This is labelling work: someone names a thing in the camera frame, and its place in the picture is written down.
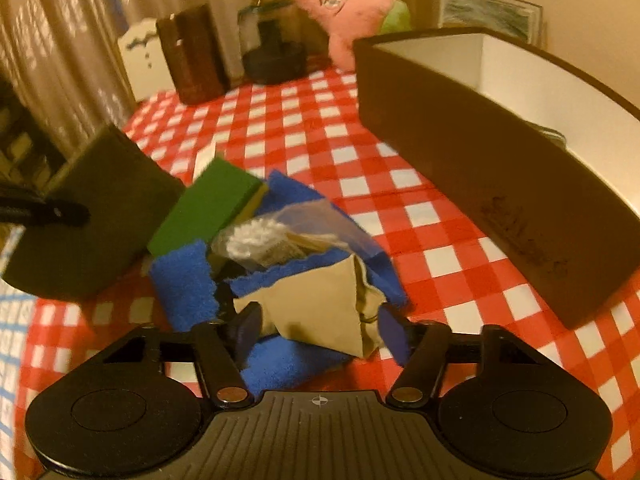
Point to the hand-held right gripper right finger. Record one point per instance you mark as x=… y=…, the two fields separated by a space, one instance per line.
x=395 y=332

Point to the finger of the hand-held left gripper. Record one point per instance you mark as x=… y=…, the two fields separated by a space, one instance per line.
x=50 y=212

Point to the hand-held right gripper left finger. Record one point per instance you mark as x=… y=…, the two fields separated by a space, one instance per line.
x=247 y=332

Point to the grey microfibre cloth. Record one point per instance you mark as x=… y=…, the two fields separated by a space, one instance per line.
x=110 y=210

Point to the beige cloth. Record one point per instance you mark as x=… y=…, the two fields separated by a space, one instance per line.
x=315 y=310

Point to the blue microfibre towel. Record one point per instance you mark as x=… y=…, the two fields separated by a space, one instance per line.
x=185 y=285

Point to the clear bag of cotton swabs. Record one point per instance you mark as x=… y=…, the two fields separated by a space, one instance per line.
x=280 y=240

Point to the green scouring sponge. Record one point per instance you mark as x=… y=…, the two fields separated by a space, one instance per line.
x=205 y=205

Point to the pale long packet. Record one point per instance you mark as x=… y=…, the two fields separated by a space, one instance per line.
x=206 y=165

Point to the brown storage box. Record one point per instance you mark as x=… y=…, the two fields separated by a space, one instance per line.
x=450 y=150

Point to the blue patterned white cloth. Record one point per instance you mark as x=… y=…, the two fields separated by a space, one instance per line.
x=12 y=360

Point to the beige curtain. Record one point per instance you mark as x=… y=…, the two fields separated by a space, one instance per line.
x=75 y=35

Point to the white wooden chair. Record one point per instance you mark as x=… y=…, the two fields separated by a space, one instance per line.
x=145 y=60

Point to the red white checkered tablecloth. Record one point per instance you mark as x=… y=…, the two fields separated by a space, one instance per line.
x=310 y=130

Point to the brown wooden canister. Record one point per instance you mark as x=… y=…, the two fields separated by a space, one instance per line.
x=195 y=55

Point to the dark glass jar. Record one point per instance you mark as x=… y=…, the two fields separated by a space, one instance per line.
x=272 y=45

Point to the pink plush toy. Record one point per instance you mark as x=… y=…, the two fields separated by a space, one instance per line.
x=350 y=10

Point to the glass picture frame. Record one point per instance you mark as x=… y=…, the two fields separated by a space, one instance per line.
x=490 y=12

